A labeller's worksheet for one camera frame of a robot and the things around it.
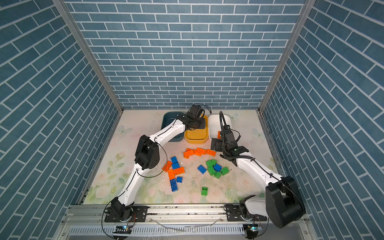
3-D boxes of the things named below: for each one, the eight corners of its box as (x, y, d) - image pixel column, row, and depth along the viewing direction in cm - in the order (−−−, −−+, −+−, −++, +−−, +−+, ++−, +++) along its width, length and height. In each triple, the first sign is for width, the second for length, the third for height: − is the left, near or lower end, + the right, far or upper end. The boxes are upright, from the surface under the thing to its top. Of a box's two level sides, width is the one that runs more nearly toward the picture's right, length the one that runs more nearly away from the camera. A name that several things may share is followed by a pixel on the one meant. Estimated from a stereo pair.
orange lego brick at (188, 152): (182, 157, 96) (182, 155, 94) (187, 149, 100) (187, 147, 98) (189, 160, 94) (189, 158, 93) (194, 152, 98) (194, 150, 96)
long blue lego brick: (172, 192, 83) (171, 191, 81) (170, 181, 87) (169, 179, 85) (178, 190, 83) (178, 189, 82) (176, 179, 87) (175, 178, 86)
